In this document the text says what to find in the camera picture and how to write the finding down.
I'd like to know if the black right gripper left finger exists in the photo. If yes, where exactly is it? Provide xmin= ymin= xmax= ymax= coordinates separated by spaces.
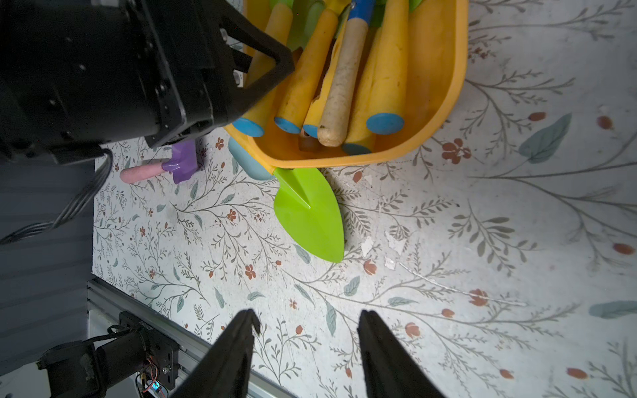
xmin=170 ymin=309 xmax=260 ymax=397

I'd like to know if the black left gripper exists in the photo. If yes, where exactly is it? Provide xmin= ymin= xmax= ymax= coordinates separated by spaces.
xmin=1 ymin=1 xmax=295 ymax=164

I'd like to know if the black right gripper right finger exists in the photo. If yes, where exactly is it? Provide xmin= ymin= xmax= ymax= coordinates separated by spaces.
xmin=358 ymin=310 xmax=443 ymax=398

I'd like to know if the purple shovel pink handle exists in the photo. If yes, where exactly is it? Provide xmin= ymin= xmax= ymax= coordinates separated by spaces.
xmin=119 ymin=140 xmax=198 ymax=184

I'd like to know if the light green trowel wooden handle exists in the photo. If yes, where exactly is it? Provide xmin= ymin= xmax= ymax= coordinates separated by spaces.
xmin=233 ymin=0 xmax=294 ymax=137

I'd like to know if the bright green shovel yellow handle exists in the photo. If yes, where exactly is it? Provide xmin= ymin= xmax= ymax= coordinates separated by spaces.
xmin=367 ymin=0 xmax=410 ymax=135

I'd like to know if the light blue toy shovel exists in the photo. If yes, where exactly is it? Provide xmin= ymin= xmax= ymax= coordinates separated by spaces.
xmin=229 ymin=138 xmax=275 ymax=182

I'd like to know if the yellow plastic storage box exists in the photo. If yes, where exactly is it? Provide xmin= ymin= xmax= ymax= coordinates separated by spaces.
xmin=226 ymin=1 xmax=469 ymax=172

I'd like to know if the floral patterned table mat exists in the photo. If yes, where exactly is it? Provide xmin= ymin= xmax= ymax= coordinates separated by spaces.
xmin=92 ymin=1 xmax=636 ymax=397

